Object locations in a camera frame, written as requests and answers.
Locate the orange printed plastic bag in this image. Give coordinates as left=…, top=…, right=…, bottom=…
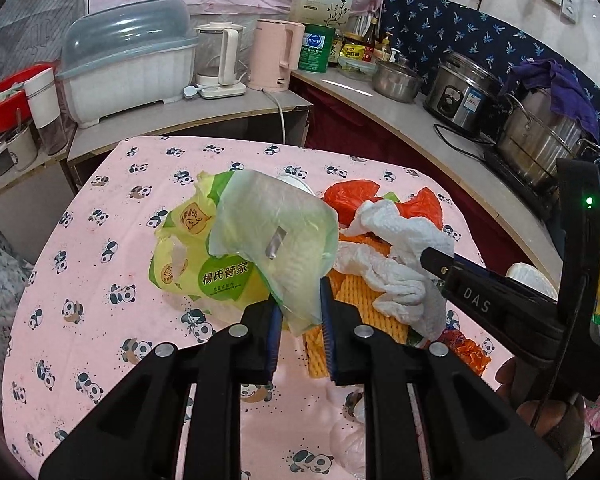
left=436, top=328, right=491, bottom=376

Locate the orange foam net sleeve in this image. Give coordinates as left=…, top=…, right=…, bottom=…
left=302, top=232, right=411, bottom=380

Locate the green translucent plastic bag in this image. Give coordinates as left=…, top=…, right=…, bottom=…
left=208, top=169, right=339, bottom=336

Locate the red plastic bag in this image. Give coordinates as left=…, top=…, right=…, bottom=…
left=322, top=179, right=443, bottom=230

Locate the black induction cooker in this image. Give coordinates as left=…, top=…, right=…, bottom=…
left=483, top=148, right=559, bottom=221

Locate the pink panda tablecloth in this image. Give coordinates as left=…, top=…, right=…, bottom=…
left=2, top=136, right=486, bottom=479

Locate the yellow green snack bag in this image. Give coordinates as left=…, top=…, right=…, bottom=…
left=148, top=171, right=268, bottom=322

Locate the large steel stockpot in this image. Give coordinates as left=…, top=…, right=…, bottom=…
left=498, top=89, right=600, bottom=188

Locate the silver rice cooker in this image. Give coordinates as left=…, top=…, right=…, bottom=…
left=424, top=51, right=503, bottom=138

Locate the red velvet cabinet curtain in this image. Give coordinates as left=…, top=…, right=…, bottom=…
left=290, top=78, right=529, bottom=274

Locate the small steel pot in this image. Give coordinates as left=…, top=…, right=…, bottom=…
left=372, top=61, right=422, bottom=103

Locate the purple cloth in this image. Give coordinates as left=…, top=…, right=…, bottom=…
left=500, top=58, right=600, bottom=141

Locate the dark sauce bottle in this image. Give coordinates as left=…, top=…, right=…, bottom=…
left=363, top=16, right=377, bottom=63

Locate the blue patterned backsplash cloth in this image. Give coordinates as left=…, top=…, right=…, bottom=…
left=380, top=0, right=600, bottom=170

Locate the green tin can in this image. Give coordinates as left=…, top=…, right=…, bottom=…
left=298, top=24, right=335, bottom=73

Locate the pink electric kettle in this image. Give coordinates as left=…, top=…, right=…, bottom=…
left=247, top=18, right=306, bottom=92

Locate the white cardboard box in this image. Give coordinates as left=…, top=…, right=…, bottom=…
left=289, top=0, right=352, bottom=29

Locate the red plastic basin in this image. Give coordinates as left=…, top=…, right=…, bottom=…
left=0, top=63, right=55, bottom=134

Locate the white blender cup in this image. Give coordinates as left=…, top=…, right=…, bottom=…
left=23, top=67, right=68, bottom=155

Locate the white dish rack grey lid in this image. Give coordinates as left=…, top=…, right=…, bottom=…
left=57, top=0, right=198, bottom=128

